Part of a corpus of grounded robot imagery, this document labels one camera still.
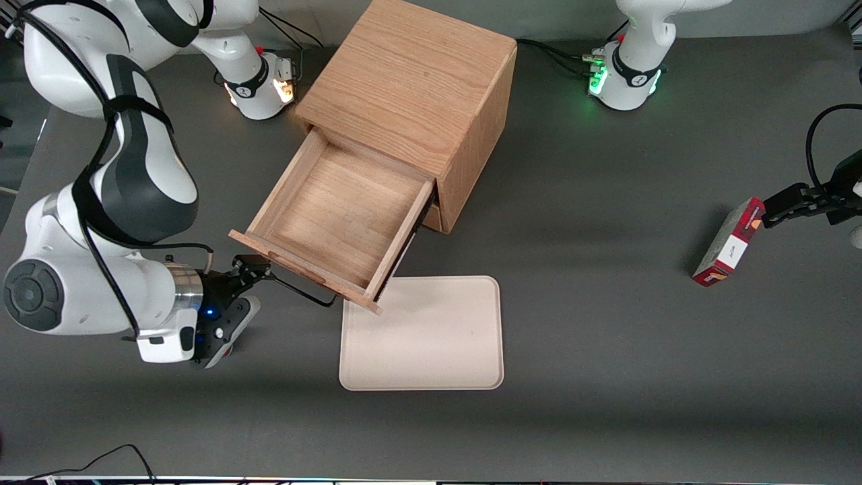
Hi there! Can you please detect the thin black table cable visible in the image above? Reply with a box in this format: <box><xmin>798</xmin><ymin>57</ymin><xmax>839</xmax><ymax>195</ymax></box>
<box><xmin>0</xmin><ymin>444</ymin><xmax>157</xmax><ymax>485</ymax></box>

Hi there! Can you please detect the black left arm base cable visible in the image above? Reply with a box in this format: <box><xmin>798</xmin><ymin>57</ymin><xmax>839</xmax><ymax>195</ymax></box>
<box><xmin>517</xmin><ymin>38</ymin><xmax>605</xmax><ymax>76</ymax></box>

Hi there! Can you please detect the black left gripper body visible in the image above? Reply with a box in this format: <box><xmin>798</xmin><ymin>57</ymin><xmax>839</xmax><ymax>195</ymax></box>
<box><xmin>825</xmin><ymin>150</ymin><xmax>862</xmax><ymax>226</ymax></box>

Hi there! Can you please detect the black metal drawer handle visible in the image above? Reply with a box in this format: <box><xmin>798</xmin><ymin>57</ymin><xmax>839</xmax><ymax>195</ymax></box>
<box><xmin>268</xmin><ymin>269</ymin><xmax>337</xmax><ymax>308</ymax></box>

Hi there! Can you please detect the black looped gripper cable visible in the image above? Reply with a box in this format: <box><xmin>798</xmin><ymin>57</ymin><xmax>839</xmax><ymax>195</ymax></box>
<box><xmin>806</xmin><ymin>104</ymin><xmax>862</xmax><ymax>191</ymax></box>

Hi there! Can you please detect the wooden drawer cabinet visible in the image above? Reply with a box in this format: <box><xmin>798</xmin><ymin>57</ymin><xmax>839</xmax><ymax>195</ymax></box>
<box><xmin>294</xmin><ymin>0</ymin><xmax>518</xmax><ymax>234</ymax></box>

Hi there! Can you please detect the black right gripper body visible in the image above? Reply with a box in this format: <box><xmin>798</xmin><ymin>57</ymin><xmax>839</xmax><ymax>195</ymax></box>
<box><xmin>194</xmin><ymin>268</ymin><xmax>243</xmax><ymax>368</ymax></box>

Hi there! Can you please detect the beige rectangular tray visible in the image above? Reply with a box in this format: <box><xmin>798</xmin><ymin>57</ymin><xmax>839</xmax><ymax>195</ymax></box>
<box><xmin>339</xmin><ymin>276</ymin><xmax>504</xmax><ymax>391</ymax></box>

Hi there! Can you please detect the wooden drawer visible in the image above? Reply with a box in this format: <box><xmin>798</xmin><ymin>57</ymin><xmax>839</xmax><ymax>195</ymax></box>
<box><xmin>228</xmin><ymin>128</ymin><xmax>437</xmax><ymax>315</ymax></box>

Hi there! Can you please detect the black right arm base cable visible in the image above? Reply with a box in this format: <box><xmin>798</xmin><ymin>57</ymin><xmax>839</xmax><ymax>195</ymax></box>
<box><xmin>258</xmin><ymin>9</ymin><xmax>325</xmax><ymax>49</ymax></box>

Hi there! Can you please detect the red and white box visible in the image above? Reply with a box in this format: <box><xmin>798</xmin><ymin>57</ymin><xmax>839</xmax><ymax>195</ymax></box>
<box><xmin>692</xmin><ymin>197</ymin><xmax>766</xmax><ymax>288</ymax></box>

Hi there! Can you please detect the black arm base cable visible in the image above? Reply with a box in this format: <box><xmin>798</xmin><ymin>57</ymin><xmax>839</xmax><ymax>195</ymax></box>
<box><xmin>258</xmin><ymin>9</ymin><xmax>325</xmax><ymax>49</ymax></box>
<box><xmin>517</xmin><ymin>38</ymin><xmax>605</xmax><ymax>76</ymax></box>

